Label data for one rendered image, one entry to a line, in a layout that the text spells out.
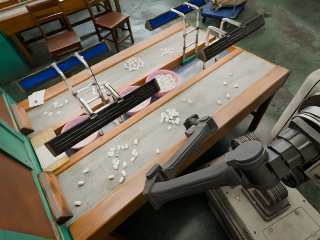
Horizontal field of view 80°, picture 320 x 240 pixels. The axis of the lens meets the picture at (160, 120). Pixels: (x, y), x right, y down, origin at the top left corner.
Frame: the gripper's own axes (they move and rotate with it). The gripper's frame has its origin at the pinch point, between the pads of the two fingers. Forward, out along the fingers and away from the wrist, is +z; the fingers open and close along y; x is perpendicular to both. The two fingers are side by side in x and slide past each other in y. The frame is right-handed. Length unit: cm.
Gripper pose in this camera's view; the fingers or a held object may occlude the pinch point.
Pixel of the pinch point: (184, 122)
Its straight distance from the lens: 116.0
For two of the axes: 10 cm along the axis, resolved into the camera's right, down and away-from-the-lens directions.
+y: -7.8, 5.5, -3.1
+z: -4.1, -0.7, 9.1
